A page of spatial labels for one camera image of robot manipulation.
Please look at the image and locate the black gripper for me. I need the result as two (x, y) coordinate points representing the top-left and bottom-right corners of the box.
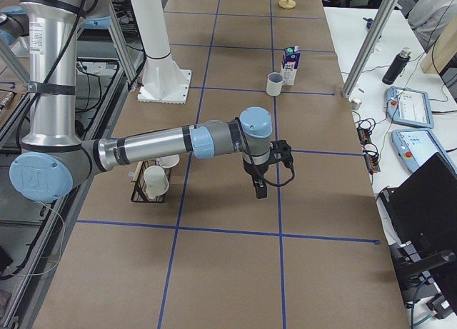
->
(243, 153), (276, 199)

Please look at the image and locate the white ceramic mug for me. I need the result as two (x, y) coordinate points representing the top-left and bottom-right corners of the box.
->
(266, 72), (284, 97)

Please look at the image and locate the blue white milk carton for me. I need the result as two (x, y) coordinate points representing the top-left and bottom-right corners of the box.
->
(281, 46), (301, 86)

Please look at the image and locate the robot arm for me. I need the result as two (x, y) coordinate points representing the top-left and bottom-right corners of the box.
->
(9, 0), (275, 202)

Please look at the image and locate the white cup on rack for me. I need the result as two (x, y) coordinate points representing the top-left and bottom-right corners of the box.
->
(143, 166), (169, 199)

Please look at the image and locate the wooden cup tree stand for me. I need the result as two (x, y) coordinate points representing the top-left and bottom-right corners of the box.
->
(278, 0), (296, 9)

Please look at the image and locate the black power strip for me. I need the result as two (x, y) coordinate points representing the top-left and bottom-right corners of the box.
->
(364, 153), (381, 175)
(357, 128), (372, 146)

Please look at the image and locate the small metal cylinder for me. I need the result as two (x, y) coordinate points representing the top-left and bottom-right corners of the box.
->
(351, 98), (362, 111)

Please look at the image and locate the near blue teach pendant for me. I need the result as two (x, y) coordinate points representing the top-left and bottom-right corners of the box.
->
(391, 128), (445, 173)

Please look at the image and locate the blue teach pendant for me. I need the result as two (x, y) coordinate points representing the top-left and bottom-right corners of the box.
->
(391, 128), (445, 173)
(385, 86), (434, 128)

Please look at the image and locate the black laptop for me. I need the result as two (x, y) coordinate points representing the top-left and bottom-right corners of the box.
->
(379, 153), (456, 257)

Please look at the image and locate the far blue teach pendant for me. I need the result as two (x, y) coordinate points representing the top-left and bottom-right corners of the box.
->
(385, 86), (434, 128)

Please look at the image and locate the black water bottle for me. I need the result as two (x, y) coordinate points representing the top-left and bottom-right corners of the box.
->
(381, 47), (411, 85)

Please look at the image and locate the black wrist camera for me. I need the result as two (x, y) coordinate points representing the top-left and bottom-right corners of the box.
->
(268, 140), (293, 169)

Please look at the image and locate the black wire cup rack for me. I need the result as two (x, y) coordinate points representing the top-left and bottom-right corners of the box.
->
(130, 160), (171, 203)

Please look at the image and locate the white camera stand pedestal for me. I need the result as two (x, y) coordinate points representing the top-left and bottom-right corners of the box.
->
(131, 0), (191, 104)

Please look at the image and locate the aluminium frame post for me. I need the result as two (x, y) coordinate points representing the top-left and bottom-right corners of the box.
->
(341, 0), (398, 98)

